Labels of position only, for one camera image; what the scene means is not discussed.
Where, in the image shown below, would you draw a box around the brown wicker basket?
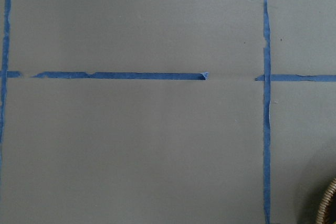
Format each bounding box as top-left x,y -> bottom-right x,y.
315,178 -> 336,224

